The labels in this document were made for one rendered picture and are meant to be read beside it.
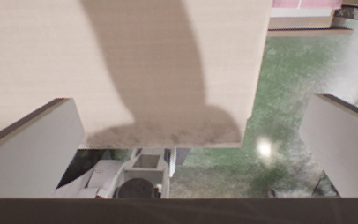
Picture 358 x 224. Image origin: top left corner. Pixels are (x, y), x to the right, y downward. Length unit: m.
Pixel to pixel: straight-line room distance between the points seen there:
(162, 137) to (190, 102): 0.05
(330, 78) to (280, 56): 0.39
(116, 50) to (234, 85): 0.11
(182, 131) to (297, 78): 1.40
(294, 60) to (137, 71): 1.38
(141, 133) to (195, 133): 0.06
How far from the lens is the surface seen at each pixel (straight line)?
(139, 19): 0.18
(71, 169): 1.48
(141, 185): 0.60
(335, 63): 1.66
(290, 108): 1.67
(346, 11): 1.40
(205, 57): 0.18
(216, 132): 0.22
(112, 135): 0.23
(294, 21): 1.34
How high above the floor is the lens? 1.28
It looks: 59 degrees down
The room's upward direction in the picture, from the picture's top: 178 degrees counter-clockwise
